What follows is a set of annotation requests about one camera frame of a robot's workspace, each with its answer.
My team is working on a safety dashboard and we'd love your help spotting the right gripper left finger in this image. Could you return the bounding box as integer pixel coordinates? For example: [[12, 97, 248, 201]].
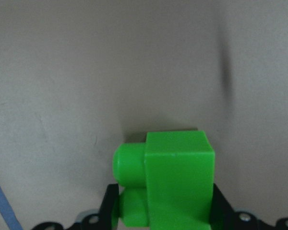
[[33, 183, 120, 230]]

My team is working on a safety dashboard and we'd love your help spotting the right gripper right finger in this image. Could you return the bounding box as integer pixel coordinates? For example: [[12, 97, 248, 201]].
[[210, 184, 288, 230]]

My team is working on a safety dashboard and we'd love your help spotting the green toy block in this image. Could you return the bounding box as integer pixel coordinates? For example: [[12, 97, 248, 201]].
[[113, 130, 215, 230]]

